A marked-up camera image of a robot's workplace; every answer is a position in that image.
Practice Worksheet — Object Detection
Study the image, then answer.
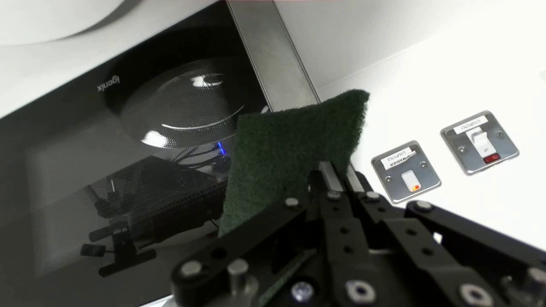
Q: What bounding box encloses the silver microwave oven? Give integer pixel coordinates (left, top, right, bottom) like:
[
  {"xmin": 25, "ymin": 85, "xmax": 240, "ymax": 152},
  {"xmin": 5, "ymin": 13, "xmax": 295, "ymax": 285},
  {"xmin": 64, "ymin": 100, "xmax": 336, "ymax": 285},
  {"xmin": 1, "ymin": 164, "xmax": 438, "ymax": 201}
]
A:
[{"xmin": 0, "ymin": 0, "xmax": 320, "ymax": 307}]

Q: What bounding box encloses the dark green cloth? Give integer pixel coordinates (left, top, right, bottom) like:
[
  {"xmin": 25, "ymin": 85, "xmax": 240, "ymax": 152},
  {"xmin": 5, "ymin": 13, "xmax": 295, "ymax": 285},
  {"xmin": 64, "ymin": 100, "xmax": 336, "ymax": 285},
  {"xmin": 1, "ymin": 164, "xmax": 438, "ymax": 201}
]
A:
[{"xmin": 216, "ymin": 88, "xmax": 372, "ymax": 237}]

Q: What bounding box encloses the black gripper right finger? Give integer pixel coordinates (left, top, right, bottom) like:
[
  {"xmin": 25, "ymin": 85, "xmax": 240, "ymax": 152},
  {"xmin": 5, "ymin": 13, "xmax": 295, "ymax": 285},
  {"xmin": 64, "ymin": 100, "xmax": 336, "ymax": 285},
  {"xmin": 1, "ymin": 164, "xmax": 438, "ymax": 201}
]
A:
[{"xmin": 344, "ymin": 169, "xmax": 546, "ymax": 307}]

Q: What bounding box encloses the silver wall switch plate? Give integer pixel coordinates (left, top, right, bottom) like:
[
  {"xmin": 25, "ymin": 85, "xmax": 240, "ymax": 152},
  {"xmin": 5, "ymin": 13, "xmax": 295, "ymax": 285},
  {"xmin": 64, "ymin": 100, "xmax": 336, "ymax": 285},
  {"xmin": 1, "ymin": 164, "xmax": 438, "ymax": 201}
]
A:
[
  {"xmin": 370, "ymin": 140, "xmax": 443, "ymax": 206},
  {"xmin": 438, "ymin": 109, "xmax": 520, "ymax": 177}
]

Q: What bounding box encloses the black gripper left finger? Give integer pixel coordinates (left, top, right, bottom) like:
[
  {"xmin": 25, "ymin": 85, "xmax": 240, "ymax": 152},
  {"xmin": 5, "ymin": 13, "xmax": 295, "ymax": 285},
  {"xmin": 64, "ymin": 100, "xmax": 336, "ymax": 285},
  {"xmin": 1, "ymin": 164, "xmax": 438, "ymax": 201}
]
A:
[{"xmin": 169, "ymin": 160, "xmax": 394, "ymax": 307}]

